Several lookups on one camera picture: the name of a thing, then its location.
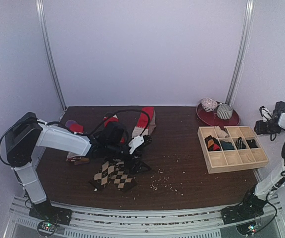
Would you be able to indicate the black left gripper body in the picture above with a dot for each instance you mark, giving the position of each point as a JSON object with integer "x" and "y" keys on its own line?
{"x": 113, "y": 148}

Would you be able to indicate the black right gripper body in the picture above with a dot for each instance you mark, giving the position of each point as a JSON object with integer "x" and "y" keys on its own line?
{"x": 260, "y": 127}

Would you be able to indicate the brown argyle sock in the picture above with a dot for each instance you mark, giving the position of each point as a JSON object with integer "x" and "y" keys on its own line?
{"x": 121, "y": 178}
{"x": 102, "y": 177}

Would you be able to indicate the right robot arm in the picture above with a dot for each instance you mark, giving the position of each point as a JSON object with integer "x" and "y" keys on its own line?
{"x": 276, "y": 177}

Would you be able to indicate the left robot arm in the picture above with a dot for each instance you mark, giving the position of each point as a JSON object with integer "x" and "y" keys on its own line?
{"x": 29, "y": 132}

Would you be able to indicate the rolled colourful socks in box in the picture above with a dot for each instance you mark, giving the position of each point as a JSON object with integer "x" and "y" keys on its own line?
{"x": 212, "y": 144}

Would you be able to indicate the red sock middle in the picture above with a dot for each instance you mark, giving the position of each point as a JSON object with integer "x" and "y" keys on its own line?
{"x": 108, "y": 119}

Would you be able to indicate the red sock far left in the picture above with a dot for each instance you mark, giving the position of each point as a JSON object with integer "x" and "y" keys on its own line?
{"x": 76, "y": 128}

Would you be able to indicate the black striped sock in box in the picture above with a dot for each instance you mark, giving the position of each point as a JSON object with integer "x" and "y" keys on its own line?
{"x": 240, "y": 144}

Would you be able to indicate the red white sock right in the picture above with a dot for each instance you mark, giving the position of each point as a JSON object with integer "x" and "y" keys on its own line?
{"x": 142, "y": 123}

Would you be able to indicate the purple striped sock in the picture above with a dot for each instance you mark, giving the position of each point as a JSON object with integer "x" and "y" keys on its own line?
{"x": 69, "y": 122}

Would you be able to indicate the grey striped cup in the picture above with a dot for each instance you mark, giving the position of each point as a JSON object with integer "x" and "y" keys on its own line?
{"x": 224, "y": 111}

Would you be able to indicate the teal rolled sock in box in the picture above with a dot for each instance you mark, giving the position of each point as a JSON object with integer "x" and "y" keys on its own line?
{"x": 226, "y": 145}

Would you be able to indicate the beige sock in box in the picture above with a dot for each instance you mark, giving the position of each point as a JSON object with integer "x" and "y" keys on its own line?
{"x": 221, "y": 133}

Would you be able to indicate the red round tray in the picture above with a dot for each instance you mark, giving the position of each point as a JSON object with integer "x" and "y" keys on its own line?
{"x": 212, "y": 119}

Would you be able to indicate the wooden divided organizer box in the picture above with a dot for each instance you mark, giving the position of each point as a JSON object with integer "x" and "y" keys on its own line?
{"x": 232, "y": 160}

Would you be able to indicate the white patterned bowl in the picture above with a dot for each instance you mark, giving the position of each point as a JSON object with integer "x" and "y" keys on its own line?
{"x": 209, "y": 104}

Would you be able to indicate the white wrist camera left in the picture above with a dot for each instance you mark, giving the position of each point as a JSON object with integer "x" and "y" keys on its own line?
{"x": 135, "y": 143}

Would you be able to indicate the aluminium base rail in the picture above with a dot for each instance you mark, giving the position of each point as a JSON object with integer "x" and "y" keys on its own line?
{"x": 87, "y": 222}

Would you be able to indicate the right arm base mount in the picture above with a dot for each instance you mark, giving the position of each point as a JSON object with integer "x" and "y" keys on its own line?
{"x": 241, "y": 212}

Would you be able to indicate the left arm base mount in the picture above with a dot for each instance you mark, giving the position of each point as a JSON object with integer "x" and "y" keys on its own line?
{"x": 45, "y": 211}

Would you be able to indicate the aluminium frame post right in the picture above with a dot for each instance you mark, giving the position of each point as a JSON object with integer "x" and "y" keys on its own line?
{"x": 243, "y": 47}

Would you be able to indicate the aluminium frame post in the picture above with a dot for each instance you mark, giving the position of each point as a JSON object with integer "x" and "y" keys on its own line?
{"x": 49, "y": 55}
{"x": 243, "y": 47}

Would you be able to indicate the aluminium frame post left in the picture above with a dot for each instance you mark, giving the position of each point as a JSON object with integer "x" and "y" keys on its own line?
{"x": 49, "y": 55}

